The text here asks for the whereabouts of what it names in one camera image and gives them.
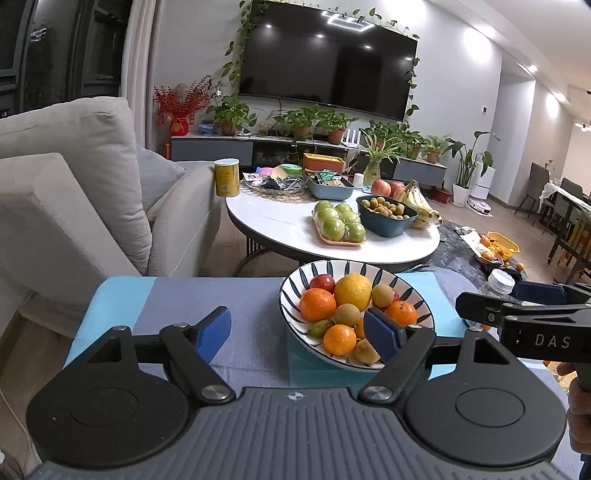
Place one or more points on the red berry plant red vase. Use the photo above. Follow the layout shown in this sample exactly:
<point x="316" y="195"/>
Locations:
<point x="179" y="125"/>

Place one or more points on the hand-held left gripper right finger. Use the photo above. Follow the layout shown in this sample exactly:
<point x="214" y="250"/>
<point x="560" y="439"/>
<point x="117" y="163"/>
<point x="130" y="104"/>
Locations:
<point x="381" y="334"/>

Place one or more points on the tray of green apples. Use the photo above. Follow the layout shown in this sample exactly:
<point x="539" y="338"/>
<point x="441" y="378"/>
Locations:
<point x="339" y="224"/>

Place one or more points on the striped white bowl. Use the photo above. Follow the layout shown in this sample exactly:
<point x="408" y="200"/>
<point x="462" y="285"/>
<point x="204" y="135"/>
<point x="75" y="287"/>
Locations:
<point x="291" y="295"/>

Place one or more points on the red apple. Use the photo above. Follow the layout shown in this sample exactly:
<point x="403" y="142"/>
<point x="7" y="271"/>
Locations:
<point x="398" y="189"/>
<point x="381" y="188"/>

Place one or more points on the grey dining chair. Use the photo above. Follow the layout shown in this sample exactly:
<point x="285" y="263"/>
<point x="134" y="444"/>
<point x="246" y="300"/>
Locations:
<point x="570" y="189"/>
<point x="538" y="177"/>

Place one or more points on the black wall television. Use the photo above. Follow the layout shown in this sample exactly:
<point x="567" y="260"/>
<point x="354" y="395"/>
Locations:
<point x="328" y="55"/>

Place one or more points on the small plant red pot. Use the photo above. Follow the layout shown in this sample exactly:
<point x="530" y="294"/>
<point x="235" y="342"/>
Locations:
<point x="442" y="194"/>

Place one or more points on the white bottle orange label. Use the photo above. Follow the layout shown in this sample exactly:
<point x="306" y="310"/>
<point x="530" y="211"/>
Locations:
<point x="501" y="279"/>

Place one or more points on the grey television cabinet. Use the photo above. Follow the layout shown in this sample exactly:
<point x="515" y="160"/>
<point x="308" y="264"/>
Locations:
<point x="207" y="150"/>

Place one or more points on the glass vase with plant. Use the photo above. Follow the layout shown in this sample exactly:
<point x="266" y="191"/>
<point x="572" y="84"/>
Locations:
<point x="371" y="173"/>

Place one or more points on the dining table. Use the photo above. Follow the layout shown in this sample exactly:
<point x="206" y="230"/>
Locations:
<point x="551" y="190"/>

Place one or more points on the grey cushion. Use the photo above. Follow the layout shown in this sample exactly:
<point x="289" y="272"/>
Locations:
<point x="157" y="175"/>

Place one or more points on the green plastic bowl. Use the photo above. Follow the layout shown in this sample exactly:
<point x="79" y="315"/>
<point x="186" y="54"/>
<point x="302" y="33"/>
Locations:
<point x="290" y="169"/>

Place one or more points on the green jujube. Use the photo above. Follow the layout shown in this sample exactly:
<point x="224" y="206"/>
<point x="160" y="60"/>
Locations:
<point x="321" y="327"/>

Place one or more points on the large yellow lemon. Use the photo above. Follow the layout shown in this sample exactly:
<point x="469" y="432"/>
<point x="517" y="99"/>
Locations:
<point x="352" y="291"/>

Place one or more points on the orange box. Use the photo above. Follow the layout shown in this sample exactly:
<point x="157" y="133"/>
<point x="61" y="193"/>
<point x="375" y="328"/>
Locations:
<point x="323" y="164"/>

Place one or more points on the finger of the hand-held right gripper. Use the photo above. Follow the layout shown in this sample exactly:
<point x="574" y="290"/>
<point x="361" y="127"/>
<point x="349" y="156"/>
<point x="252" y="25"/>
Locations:
<point x="480" y="307"/>
<point x="540" y="291"/>

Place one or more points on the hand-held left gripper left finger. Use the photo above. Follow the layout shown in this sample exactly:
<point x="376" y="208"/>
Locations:
<point x="214" y="330"/>

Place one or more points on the white robot vacuum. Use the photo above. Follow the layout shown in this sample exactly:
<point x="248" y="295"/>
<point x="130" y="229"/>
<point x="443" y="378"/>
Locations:
<point x="479" y="206"/>

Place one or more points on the dark blue bowl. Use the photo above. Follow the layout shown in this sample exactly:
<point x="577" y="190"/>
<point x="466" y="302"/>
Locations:
<point x="385" y="226"/>

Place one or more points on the person's right hand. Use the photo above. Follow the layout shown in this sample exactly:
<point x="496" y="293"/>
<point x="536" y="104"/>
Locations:
<point x="581" y="424"/>

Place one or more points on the tall plant white pot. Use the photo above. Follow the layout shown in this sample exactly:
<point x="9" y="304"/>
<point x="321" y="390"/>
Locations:
<point x="461" y="194"/>

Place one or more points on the beige fabric sofa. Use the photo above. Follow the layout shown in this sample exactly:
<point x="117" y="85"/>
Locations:
<point x="69" y="184"/>

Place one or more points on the heap of small longans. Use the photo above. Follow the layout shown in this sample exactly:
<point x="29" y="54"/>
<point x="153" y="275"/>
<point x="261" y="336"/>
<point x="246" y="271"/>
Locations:
<point x="385" y="206"/>

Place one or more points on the blue grey printed tablecloth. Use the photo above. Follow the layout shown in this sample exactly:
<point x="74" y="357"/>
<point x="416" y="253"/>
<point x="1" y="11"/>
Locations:
<point x="240" y="295"/>

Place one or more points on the clear bag with oranges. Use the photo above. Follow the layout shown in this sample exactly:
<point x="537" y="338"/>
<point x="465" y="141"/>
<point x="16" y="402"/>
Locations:
<point x="487" y="251"/>

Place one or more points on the white round coffee table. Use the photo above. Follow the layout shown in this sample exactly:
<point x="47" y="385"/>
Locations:
<point x="277" y="221"/>

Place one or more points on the bunch of bananas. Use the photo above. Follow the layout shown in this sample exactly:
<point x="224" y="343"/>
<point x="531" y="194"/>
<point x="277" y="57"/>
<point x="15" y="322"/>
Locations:
<point x="418" y="203"/>

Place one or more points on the glass plate with snacks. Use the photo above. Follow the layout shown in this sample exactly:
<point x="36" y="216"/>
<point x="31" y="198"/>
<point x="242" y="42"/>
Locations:
<point x="272" y="183"/>

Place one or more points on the yellow basket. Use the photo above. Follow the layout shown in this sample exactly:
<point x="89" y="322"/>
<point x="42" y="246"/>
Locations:
<point x="505" y="244"/>

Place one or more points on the white curtain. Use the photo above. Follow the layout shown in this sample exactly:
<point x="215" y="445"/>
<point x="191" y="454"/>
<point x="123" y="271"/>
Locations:
<point x="138" y="69"/>

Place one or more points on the blue grey snack tray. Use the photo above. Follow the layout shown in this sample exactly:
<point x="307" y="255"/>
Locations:
<point x="328" y="189"/>

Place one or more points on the white cup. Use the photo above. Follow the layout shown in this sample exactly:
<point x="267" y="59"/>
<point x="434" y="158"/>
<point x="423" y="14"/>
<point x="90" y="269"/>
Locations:
<point x="358" y="179"/>

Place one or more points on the red plum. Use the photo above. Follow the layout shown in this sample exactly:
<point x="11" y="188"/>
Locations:
<point x="322" y="282"/>
<point x="395" y="295"/>

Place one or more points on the dark marble round table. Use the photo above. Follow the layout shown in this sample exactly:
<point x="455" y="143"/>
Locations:
<point x="455" y="249"/>

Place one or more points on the potted green plant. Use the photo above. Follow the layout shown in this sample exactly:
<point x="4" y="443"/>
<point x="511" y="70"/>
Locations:
<point x="229" y="117"/>
<point x="336" y="128"/>
<point x="433" y="152"/>
<point x="302" y="124"/>
<point x="413" y="145"/>

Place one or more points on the dark window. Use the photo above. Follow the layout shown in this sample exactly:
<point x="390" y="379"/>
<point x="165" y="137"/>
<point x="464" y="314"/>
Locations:
<point x="46" y="46"/>

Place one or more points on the yellow can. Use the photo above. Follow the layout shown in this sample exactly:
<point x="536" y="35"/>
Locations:
<point x="226" y="177"/>

